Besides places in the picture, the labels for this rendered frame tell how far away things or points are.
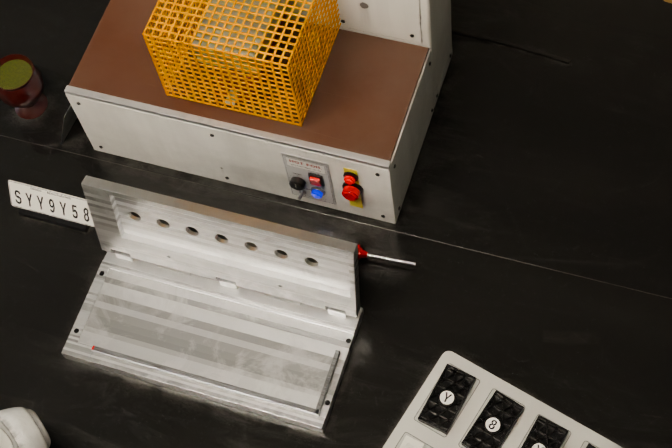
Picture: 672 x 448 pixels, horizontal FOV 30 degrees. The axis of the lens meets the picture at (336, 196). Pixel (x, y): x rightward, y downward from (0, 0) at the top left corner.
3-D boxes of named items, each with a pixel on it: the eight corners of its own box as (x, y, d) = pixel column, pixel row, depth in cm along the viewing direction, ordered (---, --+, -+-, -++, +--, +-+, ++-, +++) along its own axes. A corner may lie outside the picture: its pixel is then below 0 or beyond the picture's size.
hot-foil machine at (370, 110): (93, 153, 219) (25, 25, 186) (177, -26, 237) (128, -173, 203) (514, 257, 202) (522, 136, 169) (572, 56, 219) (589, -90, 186)
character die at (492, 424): (461, 444, 188) (461, 442, 187) (496, 392, 191) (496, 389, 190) (489, 462, 186) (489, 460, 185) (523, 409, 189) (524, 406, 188)
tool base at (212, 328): (65, 358, 202) (58, 350, 198) (114, 246, 210) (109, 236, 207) (323, 433, 192) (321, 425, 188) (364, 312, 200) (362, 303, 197)
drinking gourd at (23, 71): (64, 99, 225) (46, 65, 216) (33, 133, 223) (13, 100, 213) (30, 78, 228) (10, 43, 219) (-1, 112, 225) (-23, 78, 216)
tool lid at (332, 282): (80, 183, 192) (85, 174, 193) (103, 255, 207) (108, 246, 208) (353, 253, 182) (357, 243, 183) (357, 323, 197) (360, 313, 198)
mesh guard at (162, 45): (166, 95, 198) (142, 34, 184) (211, -6, 207) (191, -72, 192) (301, 126, 193) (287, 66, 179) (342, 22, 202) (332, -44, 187)
